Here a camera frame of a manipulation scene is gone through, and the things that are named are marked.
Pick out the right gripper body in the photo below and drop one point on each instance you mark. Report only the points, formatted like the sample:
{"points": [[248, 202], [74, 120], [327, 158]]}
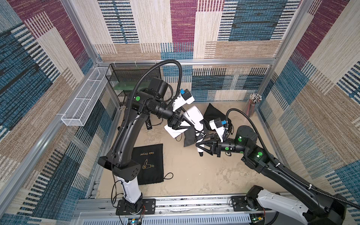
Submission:
{"points": [[215, 146]]}

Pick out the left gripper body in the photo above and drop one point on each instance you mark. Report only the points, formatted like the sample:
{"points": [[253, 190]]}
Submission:
{"points": [[174, 119]]}

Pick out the white hair dryer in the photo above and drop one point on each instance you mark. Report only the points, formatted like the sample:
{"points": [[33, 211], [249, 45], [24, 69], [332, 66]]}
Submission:
{"points": [[193, 118]]}

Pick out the grey hair dryer bag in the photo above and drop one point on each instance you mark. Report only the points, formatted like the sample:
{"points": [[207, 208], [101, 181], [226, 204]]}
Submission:
{"points": [[190, 137]]}

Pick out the black hair dryer bag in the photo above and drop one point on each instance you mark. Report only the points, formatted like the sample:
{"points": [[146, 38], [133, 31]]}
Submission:
{"points": [[212, 113]]}

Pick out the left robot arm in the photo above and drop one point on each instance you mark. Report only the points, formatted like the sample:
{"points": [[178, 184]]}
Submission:
{"points": [[140, 104]]}

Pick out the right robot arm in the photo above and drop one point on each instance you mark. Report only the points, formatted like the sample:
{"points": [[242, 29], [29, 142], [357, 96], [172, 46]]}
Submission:
{"points": [[308, 206]]}

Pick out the green tray on shelf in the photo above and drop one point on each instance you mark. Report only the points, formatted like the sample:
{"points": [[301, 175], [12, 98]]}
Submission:
{"points": [[129, 86]]}

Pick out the striped pencil cup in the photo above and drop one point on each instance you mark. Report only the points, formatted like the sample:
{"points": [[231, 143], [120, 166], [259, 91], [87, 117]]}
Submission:
{"points": [[252, 104]]}

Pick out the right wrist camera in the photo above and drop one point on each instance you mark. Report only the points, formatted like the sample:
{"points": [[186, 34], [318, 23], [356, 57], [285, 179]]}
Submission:
{"points": [[218, 125]]}

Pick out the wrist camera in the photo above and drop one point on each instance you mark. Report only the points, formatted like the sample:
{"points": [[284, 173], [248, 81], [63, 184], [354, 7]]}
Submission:
{"points": [[218, 125], [185, 97]]}

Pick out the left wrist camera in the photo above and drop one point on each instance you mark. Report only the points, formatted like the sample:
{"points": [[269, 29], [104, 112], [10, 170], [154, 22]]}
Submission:
{"points": [[185, 97]]}

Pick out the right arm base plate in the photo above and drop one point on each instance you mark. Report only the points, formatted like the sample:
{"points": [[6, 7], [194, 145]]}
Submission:
{"points": [[245, 204]]}

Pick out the black wire mesh shelf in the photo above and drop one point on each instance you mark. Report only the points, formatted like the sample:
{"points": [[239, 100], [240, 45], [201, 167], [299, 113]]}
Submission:
{"points": [[127, 72]]}

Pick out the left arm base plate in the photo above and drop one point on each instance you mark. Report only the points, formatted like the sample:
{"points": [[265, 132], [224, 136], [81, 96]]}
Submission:
{"points": [[145, 206]]}

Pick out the white wire mesh basket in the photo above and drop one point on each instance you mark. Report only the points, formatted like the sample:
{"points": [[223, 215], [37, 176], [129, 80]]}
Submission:
{"points": [[83, 104]]}

